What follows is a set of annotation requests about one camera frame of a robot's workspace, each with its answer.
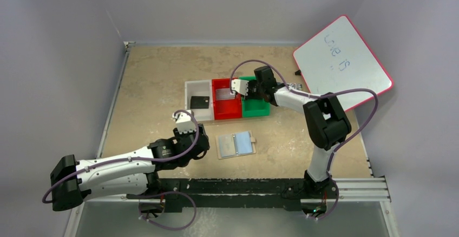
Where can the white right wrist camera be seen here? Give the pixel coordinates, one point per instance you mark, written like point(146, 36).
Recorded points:
point(238, 86)

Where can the marker pen pack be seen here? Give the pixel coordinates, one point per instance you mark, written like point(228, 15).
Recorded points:
point(296, 86)

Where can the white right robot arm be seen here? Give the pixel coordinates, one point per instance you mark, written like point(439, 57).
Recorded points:
point(326, 121)

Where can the white plastic bin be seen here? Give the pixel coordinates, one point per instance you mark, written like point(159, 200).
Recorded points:
point(199, 88)

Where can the silver credit card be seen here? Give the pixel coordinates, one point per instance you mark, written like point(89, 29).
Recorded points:
point(224, 94)

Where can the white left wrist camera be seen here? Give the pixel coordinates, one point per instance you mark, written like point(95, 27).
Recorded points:
point(184, 121)

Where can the green plastic bin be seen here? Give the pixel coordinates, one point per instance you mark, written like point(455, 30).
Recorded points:
point(254, 107)

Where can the beige card holder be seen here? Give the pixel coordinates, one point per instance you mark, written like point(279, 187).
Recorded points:
point(235, 144)

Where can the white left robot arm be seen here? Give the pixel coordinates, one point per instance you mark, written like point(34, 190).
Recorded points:
point(75, 182)

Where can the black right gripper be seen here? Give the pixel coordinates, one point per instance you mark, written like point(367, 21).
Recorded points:
point(252, 91)

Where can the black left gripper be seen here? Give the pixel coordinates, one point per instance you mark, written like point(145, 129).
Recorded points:
point(180, 136)

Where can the black credit card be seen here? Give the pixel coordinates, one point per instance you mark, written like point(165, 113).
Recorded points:
point(199, 102)

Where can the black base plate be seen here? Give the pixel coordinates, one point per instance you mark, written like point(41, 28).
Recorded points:
point(288, 194)

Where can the red plastic bin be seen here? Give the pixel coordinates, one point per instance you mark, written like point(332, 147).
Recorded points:
point(226, 109)

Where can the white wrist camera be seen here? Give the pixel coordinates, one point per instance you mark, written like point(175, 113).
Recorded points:
point(238, 86)
point(184, 121)

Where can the pink framed whiteboard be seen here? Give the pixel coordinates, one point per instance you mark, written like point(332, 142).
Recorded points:
point(337, 58)

